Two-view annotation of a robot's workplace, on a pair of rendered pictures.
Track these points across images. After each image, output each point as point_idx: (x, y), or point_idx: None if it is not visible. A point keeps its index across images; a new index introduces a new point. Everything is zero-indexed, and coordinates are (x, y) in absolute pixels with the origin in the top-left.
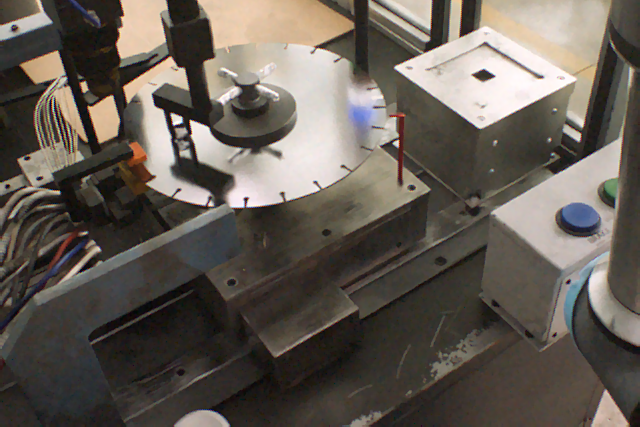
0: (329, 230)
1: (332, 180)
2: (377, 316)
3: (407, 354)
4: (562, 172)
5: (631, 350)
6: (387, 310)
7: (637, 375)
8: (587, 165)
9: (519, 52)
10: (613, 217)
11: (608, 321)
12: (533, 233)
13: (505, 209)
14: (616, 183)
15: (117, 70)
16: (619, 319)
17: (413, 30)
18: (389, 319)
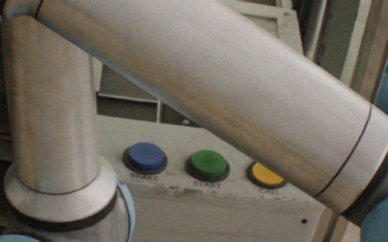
0: None
1: None
2: None
3: None
4: (187, 127)
5: (6, 201)
6: (9, 166)
7: (7, 226)
8: (215, 135)
9: (291, 40)
10: (175, 175)
11: (7, 172)
12: (98, 144)
13: (103, 119)
14: (209, 155)
15: None
16: (10, 172)
17: (287, 4)
18: (4, 171)
